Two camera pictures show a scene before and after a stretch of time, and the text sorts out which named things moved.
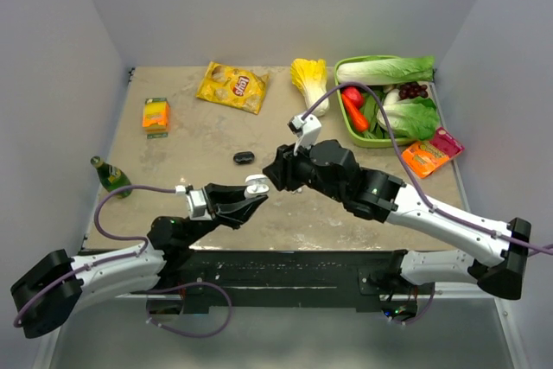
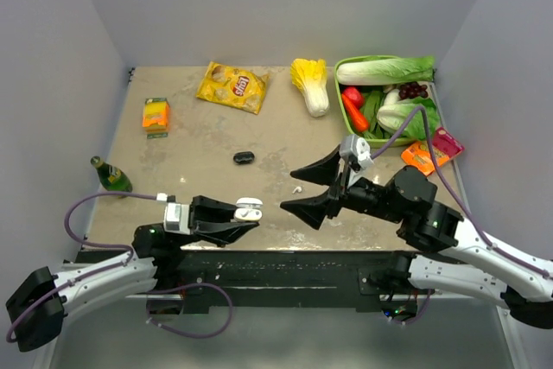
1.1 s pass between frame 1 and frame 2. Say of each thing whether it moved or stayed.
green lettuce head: stayed
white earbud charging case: moved
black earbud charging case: stayed
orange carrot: stayed
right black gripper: moved
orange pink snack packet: stayed
